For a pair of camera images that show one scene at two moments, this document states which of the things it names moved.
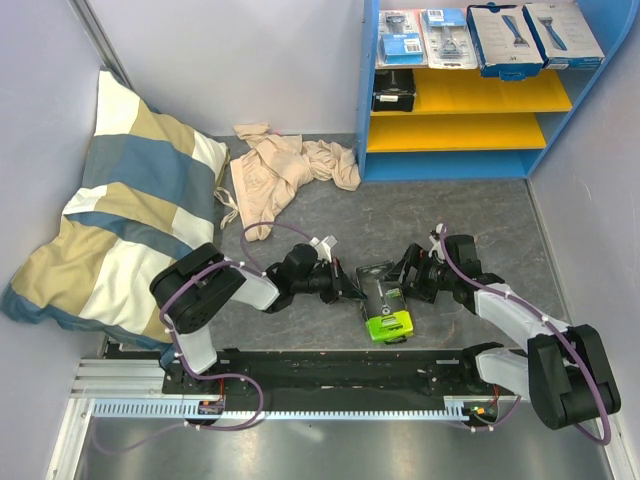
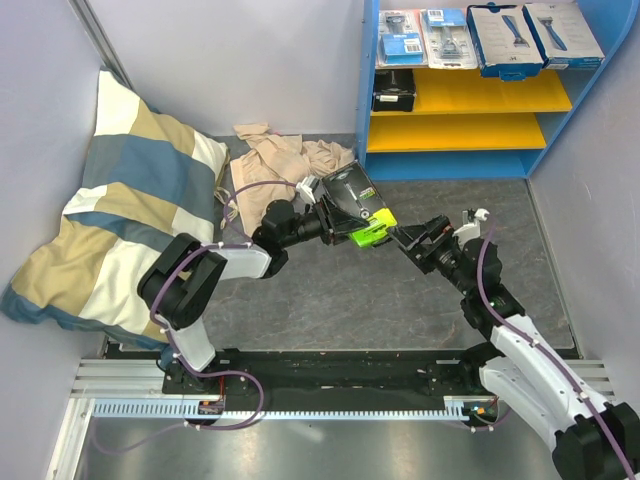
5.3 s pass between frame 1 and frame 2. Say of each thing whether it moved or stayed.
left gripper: moved
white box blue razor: stayed
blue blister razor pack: stayed
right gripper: moved
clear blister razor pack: stayed
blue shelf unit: stayed
